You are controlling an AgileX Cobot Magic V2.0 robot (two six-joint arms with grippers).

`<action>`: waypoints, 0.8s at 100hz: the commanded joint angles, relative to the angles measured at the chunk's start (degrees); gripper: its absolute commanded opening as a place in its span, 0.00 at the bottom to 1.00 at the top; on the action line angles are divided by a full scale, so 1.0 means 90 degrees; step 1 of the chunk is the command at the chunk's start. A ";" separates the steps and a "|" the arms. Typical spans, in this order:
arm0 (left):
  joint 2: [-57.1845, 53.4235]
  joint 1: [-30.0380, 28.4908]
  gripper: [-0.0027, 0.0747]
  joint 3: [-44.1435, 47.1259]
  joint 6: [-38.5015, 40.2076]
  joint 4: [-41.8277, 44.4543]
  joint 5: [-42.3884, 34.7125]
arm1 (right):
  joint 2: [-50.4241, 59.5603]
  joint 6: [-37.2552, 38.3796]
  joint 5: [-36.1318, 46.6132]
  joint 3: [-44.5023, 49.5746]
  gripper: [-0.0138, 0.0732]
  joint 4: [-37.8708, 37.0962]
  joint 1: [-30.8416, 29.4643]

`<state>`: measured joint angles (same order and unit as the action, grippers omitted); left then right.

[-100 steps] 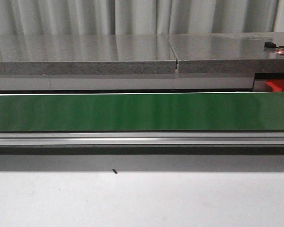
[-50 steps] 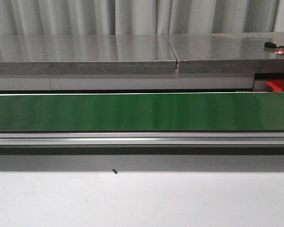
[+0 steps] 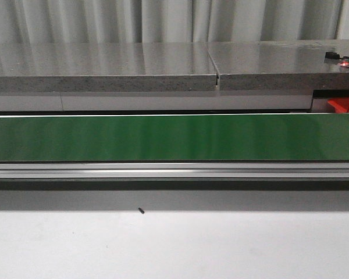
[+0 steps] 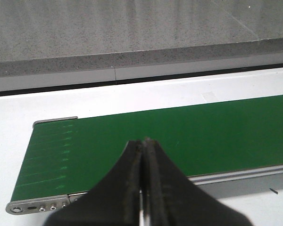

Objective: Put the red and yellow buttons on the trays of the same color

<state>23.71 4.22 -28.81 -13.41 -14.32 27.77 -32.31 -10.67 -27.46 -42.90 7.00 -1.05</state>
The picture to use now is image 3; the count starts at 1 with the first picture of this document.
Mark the green conveyor belt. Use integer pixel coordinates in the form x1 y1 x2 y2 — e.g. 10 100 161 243
0 113 349 162

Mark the grey stone counter slab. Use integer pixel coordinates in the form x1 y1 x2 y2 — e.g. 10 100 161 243
0 42 217 92

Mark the red plate tray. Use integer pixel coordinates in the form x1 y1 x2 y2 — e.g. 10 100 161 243
327 98 349 113

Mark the black connector plug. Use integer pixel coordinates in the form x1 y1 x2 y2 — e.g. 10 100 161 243
325 52 340 60

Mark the grey pleated curtain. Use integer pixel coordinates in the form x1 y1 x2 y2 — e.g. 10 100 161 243
0 1 344 44

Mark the aluminium conveyor side rail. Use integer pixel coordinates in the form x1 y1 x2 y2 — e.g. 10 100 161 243
0 162 349 181

